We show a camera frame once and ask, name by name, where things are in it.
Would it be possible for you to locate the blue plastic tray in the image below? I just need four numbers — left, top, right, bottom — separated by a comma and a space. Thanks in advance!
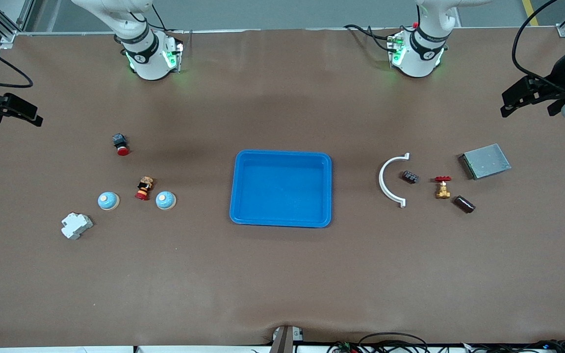
229, 150, 333, 228

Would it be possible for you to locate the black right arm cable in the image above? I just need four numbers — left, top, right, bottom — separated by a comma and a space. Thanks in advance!
0, 37, 34, 89

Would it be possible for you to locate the white curved pipe clamp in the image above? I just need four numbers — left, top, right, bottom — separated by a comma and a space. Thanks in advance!
379, 152, 410, 208

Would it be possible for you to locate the black looped cable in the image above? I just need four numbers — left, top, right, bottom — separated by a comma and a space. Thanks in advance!
359, 332, 429, 353

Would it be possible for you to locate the light blue bell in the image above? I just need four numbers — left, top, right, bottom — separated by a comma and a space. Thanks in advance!
98, 191, 120, 211
155, 190, 177, 211

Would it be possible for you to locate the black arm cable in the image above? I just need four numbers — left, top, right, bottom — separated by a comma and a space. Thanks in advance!
512, 0, 565, 91
0, 37, 34, 89

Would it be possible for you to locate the white circuit breaker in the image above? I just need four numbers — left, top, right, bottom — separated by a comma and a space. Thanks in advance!
61, 212, 94, 240

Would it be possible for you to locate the red yellow button switch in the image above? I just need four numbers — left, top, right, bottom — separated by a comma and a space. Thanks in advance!
135, 176, 155, 201

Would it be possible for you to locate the grey metal table bracket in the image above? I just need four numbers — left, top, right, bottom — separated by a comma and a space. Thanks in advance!
270, 326, 305, 353

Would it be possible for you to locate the grey metal box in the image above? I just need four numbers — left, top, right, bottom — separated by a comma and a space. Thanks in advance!
459, 143, 512, 180

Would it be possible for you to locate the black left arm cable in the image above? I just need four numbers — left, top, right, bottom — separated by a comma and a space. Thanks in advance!
512, 0, 565, 91

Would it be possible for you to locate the red pushbutton black base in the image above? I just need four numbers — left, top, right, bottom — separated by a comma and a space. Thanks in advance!
112, 133, 130, 156

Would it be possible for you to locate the black cable bundle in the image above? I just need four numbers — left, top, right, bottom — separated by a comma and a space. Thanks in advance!
466, 339, 565, 353

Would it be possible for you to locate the brown table mat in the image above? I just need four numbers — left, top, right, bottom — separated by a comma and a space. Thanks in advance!
0, 27, 565, 349

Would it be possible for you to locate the brass valve red handle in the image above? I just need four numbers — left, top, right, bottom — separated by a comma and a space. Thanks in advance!
435, 176, 452, 200

